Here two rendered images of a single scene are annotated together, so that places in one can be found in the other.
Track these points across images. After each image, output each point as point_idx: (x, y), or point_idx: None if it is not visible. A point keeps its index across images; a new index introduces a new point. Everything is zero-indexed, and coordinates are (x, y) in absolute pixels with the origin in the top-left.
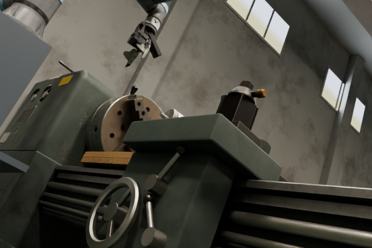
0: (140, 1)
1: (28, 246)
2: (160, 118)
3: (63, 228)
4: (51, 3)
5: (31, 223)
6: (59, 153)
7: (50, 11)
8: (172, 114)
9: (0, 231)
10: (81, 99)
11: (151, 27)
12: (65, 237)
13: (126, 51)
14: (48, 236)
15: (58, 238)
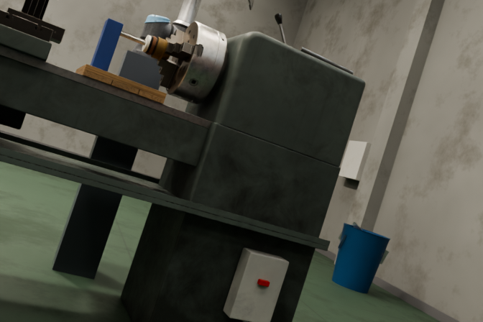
0: None
1: (167, 184)
2: (195, 29)
3: (180, 164)
4: (145, 28)
5: (171, 167)
6: (188, 111)
7: (145, 32)
8: None
9: (162, 178)
10: None
11: None
12: (180, 171)
13: None
14: (175, 174)
15: (177, 174)
